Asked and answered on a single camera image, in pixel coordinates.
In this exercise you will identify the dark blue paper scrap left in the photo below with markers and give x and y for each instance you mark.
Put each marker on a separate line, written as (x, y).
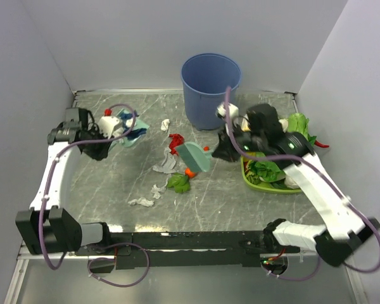
(136, 133)

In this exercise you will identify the teal dustpan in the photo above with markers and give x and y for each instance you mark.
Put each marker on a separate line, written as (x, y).
(123, 141)

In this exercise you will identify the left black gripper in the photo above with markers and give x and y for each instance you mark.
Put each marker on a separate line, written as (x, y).
(102, 152)

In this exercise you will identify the red toy chili pepper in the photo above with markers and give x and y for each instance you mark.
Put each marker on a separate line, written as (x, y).
(321, 145)

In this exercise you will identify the green plastic tray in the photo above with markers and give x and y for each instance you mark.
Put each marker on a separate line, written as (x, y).
(263, 187)

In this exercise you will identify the orange toy carrot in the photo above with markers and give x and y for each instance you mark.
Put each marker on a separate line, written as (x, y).
(180, 182)

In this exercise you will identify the green toy cabbage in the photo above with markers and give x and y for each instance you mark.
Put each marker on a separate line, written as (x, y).
(298, 122)

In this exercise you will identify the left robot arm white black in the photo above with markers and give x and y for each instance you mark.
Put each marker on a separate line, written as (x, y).
(47, 221)

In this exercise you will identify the red paper scrap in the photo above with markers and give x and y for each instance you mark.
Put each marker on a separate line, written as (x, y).
(176, 140)

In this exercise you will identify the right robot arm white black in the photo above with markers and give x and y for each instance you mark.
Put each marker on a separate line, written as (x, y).
(344, 230)

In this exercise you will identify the grey paper scrap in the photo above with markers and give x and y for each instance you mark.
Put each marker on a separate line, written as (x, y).
(167, 166)

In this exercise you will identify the green leafy toy vegetables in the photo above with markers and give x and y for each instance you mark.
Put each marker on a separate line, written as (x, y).
(265, 171)

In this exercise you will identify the teal hand brush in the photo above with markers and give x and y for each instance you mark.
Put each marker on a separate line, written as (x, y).
(195, 157)

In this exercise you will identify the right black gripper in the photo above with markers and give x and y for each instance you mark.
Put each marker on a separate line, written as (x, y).
(225, 148)

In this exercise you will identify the white paper scrap near bucket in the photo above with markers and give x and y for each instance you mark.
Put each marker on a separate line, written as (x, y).
(165, 125)

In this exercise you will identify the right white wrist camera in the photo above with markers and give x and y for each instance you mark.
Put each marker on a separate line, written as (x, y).
(221, 111)

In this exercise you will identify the blue plastic bucket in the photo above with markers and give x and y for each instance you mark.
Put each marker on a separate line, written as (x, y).
(205, 78)

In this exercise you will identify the yellow white toy corn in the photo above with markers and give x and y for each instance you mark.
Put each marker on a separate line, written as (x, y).
(245, 125)

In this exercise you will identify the white paper scrap front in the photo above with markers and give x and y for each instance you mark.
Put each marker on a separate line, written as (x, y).
(142, 202)

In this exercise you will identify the white paper scrap centre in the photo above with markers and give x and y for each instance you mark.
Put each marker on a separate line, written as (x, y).
(157, 191)

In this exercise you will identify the dark blue paper scrap right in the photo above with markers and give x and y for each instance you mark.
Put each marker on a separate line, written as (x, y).
(127, 117)

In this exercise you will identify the aluminium frame rail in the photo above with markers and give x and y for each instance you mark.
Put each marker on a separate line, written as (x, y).
(126, 244)

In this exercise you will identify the dark blue paper scrap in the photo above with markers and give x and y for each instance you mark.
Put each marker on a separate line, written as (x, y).
(127, 117)
(136, 133)

